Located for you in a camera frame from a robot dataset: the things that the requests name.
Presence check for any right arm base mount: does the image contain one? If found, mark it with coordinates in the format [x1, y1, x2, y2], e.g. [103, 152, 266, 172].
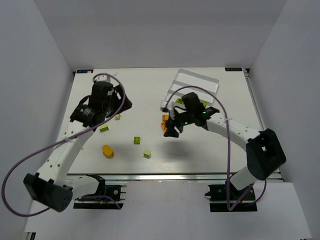
[204, 184, 258, 213]

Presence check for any small green brick upturned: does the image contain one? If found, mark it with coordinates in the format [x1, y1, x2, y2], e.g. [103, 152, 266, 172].
[143, 149, 151, 159]

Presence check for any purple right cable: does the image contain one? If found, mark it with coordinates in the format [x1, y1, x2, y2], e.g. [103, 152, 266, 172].
[162, 85, 268, 212]

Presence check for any yellow round lego block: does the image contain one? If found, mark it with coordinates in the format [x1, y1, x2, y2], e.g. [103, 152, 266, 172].
[101, 145, 114, 158]

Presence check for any blue label right corner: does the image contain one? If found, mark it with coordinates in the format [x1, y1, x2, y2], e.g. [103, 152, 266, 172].
[224, 67, 243, 72]

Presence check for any green lego plate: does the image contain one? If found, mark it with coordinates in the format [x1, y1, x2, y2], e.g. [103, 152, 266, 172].
[175, 98, 184, 105]

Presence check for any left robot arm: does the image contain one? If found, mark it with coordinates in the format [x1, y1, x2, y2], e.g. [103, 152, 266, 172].
[23, 81, 132, 212]

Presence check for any blue label corner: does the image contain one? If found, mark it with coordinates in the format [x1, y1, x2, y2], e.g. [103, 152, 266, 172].
[224, 67, 243, 72]
[76, 69, 94, 74]

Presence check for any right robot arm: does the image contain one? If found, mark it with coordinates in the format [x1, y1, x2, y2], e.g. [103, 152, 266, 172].
[162, 92, 287, 191]

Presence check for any orange brick hollow side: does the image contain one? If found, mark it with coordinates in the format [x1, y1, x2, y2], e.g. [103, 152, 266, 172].
[161, 122, 167, 133]

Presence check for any blue label left corner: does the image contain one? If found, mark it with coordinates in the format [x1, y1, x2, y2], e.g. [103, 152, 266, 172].
[76, 69, 94, 74]

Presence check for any white divided tray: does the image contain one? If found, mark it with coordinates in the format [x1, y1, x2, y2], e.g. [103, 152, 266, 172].
[160, 69, 220, 111]

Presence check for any orange brick studs up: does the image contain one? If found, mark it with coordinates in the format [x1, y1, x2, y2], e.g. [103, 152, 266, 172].
[162, 114, 169, 122]

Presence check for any aluminium table rail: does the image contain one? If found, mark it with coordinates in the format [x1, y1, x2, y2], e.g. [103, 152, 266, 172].
[243, 68, 287, 181]

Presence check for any green square brick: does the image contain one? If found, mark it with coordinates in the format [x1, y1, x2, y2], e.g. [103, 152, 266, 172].
[133, 136, 141, 145]

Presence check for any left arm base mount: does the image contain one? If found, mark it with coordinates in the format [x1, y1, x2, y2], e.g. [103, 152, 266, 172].
[73, 174, 127, 210]

